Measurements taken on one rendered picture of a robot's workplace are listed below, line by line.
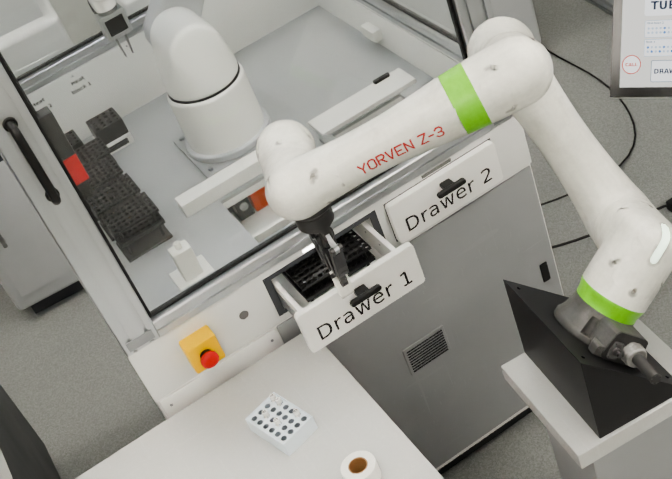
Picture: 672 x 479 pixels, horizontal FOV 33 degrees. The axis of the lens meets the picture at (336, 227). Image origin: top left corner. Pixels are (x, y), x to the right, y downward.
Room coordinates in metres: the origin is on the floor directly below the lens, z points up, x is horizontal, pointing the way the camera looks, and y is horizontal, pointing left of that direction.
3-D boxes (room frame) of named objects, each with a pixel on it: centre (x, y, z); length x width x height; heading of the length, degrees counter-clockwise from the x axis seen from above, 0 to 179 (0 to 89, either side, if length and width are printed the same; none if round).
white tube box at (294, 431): (1.63, 0.25, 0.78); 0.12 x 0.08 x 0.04; 30
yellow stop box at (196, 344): (1.82, 0.36, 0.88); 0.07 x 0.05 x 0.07; 106
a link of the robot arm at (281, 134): (1.75, 0.03, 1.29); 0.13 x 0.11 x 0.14; 176
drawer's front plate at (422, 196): (2.01, -0.26, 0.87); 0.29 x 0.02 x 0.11; 106
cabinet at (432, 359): (2.40, 0.13, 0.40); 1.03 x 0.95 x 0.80; 106
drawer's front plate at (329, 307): (1.79, 0.01, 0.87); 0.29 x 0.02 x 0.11; 106
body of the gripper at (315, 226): (1.76, 0.03, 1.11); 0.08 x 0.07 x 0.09; 16
